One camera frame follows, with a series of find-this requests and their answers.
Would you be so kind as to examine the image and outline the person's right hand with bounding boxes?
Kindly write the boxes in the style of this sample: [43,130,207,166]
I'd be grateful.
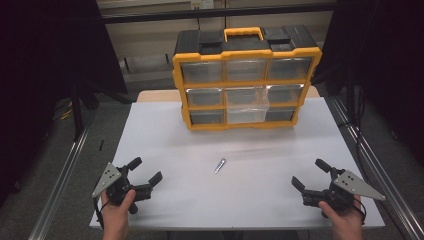
[317,194,365,234]

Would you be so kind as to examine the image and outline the set of closed clear drawers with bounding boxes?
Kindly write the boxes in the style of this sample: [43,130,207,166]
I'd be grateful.
[180,56,314,126]

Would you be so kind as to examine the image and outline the black metal stand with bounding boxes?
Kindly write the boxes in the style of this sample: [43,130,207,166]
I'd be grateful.
[70,80,101,142]

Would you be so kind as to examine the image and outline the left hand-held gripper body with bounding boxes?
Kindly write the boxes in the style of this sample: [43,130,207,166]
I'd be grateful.
[91,162,155,215]

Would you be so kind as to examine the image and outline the person's left hand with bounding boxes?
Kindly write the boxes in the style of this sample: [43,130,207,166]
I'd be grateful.
[100,189,137,231]

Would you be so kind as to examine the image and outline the small silver metal part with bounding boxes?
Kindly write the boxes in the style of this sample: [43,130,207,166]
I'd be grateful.
[213,157,228,175]

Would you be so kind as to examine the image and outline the metal floor rail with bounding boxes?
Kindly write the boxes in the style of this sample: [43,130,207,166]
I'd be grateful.
[326,95,424,240]
[28,124,92,240]

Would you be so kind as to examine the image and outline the yellow black drawer organizer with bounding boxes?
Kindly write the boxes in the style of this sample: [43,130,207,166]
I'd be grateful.
[171,26,324,131]

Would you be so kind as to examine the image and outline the white wall outlet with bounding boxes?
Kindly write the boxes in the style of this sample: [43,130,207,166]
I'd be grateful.
[190,0,215,11]

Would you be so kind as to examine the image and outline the yellow cable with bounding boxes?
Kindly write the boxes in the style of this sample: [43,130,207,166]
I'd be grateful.
[52,99,75,122]

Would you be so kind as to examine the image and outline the black curtain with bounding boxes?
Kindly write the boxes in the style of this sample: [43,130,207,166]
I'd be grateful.
[0,0,129,209]
[313,0,424,168]

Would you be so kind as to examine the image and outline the black wrist strap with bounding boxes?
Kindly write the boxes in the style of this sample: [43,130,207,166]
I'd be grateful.
[92,196,112,232]
[352,197,368,225]

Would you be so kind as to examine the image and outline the black horizontal bar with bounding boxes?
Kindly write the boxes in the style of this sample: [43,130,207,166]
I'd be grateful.
[99,1,338,25]

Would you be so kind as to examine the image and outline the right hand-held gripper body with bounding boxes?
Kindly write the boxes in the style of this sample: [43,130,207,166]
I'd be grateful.
[301,167,387,220]

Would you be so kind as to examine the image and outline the white table cover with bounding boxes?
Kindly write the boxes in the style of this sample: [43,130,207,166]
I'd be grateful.
[88,96,386,231]

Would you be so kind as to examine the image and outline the pulled-out clear plastic drawer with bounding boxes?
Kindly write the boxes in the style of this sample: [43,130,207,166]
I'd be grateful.
[224,86,271,125]

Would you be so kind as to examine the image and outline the black floor cable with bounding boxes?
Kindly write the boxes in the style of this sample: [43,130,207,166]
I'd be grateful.
[338,83,372,188]

